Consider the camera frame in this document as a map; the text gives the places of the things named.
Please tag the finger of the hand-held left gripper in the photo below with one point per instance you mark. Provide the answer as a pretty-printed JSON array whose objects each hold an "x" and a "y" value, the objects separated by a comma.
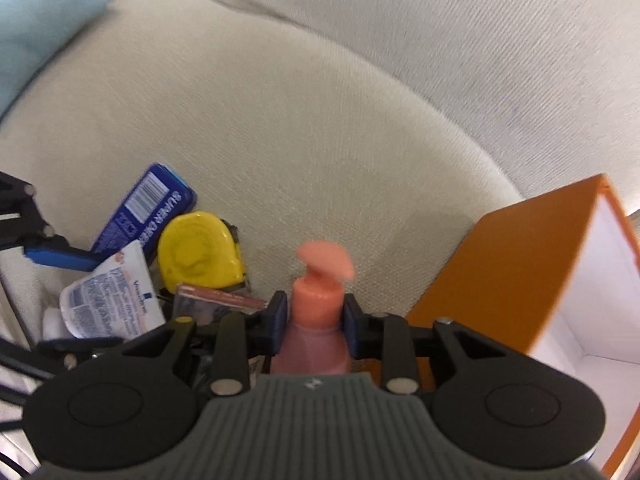
[
  {"x": 57, "y": 256},
  {"x": 75, "y": 344}
]

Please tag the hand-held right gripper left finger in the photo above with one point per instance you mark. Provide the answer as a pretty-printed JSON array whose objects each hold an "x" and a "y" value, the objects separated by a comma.
[{"x": 278, "y": 324}]

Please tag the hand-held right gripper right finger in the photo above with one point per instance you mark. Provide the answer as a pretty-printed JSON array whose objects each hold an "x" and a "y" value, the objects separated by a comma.
[{"x": 349, "y": 329}]

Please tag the pink pump bottle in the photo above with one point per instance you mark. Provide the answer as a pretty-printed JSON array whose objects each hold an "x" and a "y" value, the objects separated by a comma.
[{"x": 315, "y": 320}]

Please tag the white squeeze tube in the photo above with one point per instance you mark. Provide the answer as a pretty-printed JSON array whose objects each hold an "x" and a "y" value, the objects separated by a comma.
[{"x": 107, "y": 297}]

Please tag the brown photo card pack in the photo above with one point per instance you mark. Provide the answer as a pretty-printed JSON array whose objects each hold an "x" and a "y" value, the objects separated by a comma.
[{"x": 217, "y": 300}]

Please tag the orange cardboard box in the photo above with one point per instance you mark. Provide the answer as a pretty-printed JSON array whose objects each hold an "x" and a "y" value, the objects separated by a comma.
[{"x": 510, "y": 280}]

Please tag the blue rectangular tin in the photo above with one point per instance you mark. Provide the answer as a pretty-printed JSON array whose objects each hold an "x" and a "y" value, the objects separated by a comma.
[{"x": 145, "y": 207}]

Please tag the yellow tape measure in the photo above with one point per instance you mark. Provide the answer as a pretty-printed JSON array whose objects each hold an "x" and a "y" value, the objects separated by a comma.
[{"x": 200, "y": 252}]

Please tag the beige sofa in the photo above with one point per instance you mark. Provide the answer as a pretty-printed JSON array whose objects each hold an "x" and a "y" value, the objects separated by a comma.
[{"x": 310, "y": 125}]

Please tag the light blue pillow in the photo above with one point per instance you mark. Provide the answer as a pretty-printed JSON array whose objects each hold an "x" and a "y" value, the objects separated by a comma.
[{"x": 35, "y": 20}]

